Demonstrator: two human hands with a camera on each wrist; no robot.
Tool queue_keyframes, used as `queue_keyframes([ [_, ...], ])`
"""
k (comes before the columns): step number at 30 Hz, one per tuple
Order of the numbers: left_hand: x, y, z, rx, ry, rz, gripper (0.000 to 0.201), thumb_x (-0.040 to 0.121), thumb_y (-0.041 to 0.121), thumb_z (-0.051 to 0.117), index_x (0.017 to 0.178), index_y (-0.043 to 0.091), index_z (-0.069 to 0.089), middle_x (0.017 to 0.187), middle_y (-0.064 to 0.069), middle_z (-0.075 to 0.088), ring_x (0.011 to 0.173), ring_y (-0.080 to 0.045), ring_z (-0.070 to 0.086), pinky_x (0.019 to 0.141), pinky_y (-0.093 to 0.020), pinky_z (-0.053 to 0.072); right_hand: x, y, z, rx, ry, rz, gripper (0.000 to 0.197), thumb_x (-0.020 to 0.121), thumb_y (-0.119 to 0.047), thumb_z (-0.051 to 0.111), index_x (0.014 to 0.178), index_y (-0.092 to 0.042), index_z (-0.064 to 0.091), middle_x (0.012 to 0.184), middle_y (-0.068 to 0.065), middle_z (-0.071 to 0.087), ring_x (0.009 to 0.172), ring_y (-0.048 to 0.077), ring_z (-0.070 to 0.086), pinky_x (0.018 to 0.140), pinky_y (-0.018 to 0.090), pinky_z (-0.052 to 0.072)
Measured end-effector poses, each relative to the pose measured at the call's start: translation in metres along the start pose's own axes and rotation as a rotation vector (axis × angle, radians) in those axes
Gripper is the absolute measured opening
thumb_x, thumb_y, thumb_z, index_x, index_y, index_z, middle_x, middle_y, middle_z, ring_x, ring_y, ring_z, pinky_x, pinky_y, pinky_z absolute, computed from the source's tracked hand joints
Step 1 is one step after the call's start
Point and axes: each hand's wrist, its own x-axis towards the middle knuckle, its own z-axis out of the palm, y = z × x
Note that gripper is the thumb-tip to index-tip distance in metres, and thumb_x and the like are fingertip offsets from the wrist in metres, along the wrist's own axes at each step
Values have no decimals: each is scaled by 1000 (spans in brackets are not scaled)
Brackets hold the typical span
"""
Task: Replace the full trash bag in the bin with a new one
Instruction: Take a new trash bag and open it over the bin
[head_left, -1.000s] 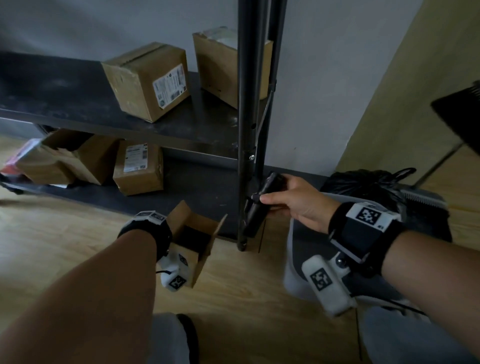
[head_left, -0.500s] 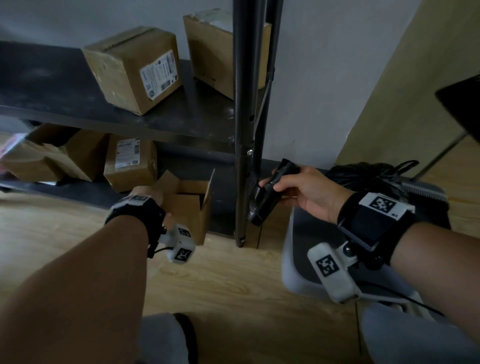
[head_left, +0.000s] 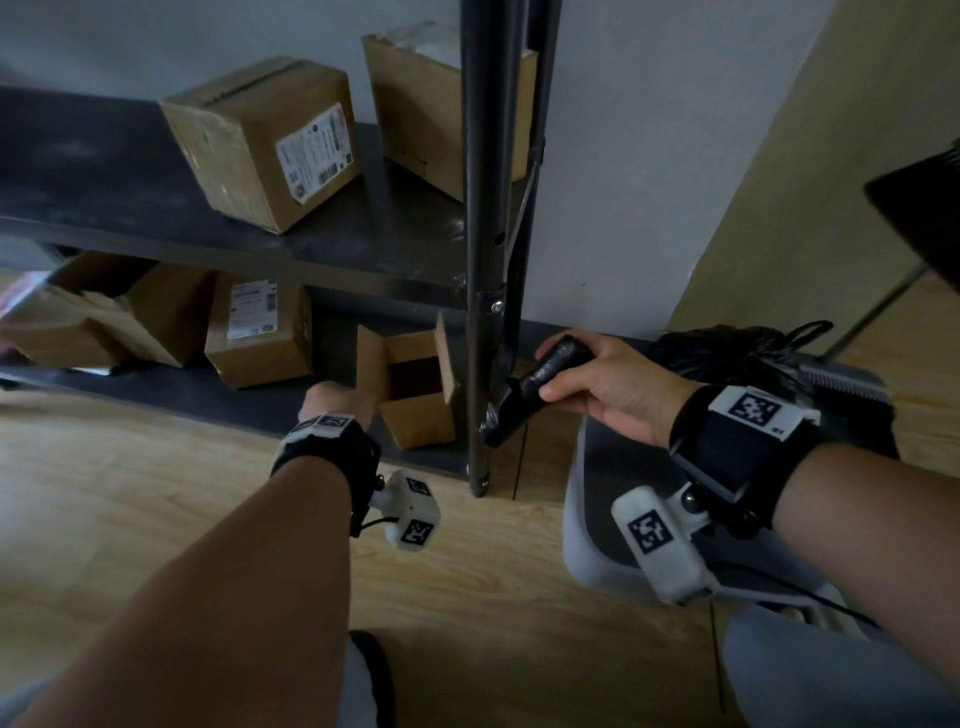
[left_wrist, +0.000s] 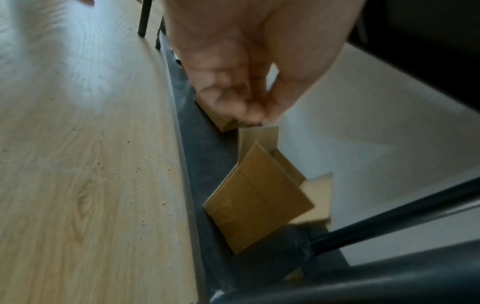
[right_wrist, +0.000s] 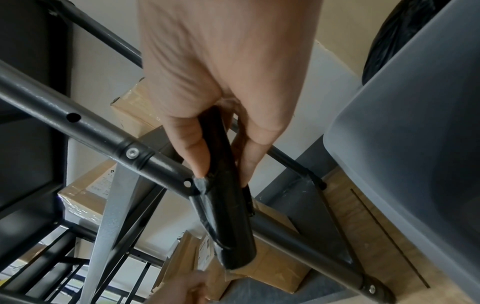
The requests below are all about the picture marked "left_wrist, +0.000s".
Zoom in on person's left hand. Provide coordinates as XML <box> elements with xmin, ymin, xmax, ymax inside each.
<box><xmin>163</xmin><ymin>0</ymin><xmax>366</xmax><ymax>125</ymax></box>

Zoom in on brown cardboard box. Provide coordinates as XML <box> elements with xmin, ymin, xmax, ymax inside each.
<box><xmin>194</xmin><ymin>92</ymin><xmax>241</xmax><ymax>133</ymax></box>
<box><xmin>203</xmin><ymin>126</ymin><xmax>317</xmax><ymax>255</ymax></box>

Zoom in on thin black furniture leg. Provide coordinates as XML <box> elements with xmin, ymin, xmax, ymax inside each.
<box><xmin>137</xmin><ymin>0</ymin><xmax>153</xmax><ymax>38</ymax></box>

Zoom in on dark grey floor mat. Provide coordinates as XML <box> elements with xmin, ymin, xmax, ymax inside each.
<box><xmin>154</xmin><ymin>18</ymin><xmax>351</xmax><ymax>304</ymax></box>

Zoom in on white panel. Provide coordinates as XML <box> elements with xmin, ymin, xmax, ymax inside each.
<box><xmin>265</xmin><ymin>43</ymin><xmax>480</xmax><ymax>266</ymax></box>

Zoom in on pale cardboard sheet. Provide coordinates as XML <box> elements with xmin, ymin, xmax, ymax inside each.
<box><xmin>290</xmin><ymin>172</ymin><xmax>335</xmax><ymax>227</ymax></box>

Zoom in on black furniture top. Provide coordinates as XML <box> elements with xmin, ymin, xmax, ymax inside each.
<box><xmin>346</xmin><ymin>0</ymin><xmax>480</xmax><ymax>114</ymax></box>

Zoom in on black metal tube leg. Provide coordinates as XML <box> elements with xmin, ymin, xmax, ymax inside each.
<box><xmin>307</xmin><ymin>177</ymin><xmax>480</xmax><ymax>256</ymax></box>

